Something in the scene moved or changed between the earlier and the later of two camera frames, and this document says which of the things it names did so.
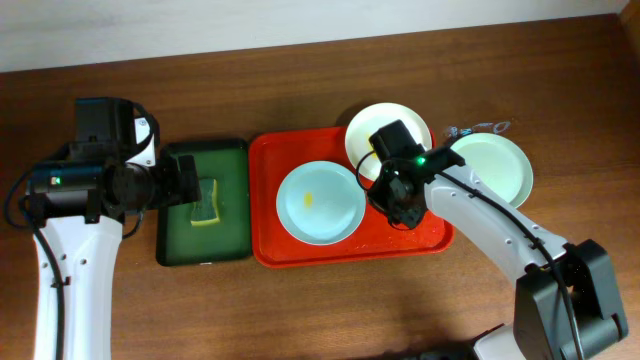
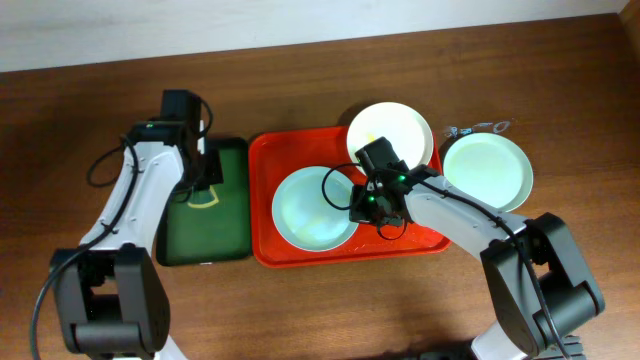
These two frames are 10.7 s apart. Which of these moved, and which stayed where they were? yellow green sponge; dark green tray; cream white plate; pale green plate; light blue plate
Moved: light blue plate; yellow green sponge
Stayed: cream white plate; pale green plate; dark green tray
